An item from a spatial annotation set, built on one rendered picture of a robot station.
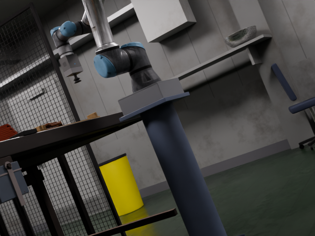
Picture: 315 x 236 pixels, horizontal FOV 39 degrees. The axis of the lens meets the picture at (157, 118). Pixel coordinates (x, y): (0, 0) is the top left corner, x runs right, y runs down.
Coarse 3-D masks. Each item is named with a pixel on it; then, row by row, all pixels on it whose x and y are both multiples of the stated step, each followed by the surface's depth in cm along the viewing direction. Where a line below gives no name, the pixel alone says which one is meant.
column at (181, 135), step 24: (168, 96) 203; (120, 120) 212; (144, 120) 214; (168, 120) 210; (168, 144) 209; (168, 168) 210; (192, 168) 210; (192, 192) 208; (192, 216) 208; (216, 216) 211
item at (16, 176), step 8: (0, 160) 155; (8, 160) 158; (0, 168) 152; (8, 168) 154; (16, 168) 158; (0, 176) 150; (8, 176) 154; (16, 176) 157; (0, 184) 149; (8, 184) 152; (16, 184) 154; (24, 184) 158; (0, 192) 148; (8, 192) 151; (16, 192) 153; (24, 192) 157; (0, 200) 147
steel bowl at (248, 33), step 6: (240, 30) 483; (246, 30) 484; (252, 30) 487; (228, 36) 490; (234, 36) 486; (240, 36) 485; (246, 36) 485; (252, 36) 490; (228, 42) 495; (234, 42) 491; (240, 42) 489
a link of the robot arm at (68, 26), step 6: (66, 24) 232; (72, 24) 233; (78, 24) 238; (60, 30) 234; (66, 30) 231; (72, 30) 233; (78, 30) 237; (60, 36) 237; (66, 36) 234; (72, 36) 237
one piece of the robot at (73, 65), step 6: (66, 54) 241; (72, 54) 244; (60, 60) 243; (66, 60) 240; (72, 60) 243; (78, 60) 246; (66, 66) 241; (72, 66) 241; (78, 66) 244; (66, 72) 242; (72, 72) 240; (78, 72) 245
